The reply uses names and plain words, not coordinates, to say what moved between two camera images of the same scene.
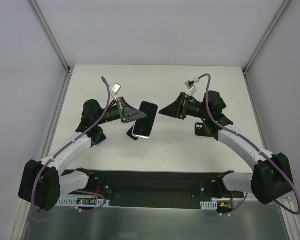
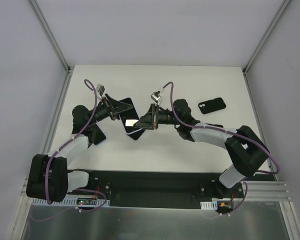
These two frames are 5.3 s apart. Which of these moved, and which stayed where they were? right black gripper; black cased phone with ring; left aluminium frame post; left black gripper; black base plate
Moved: left black gripper; black cased phone with ring; right black gripper
Stayed: left aluminium frame post; black base plate
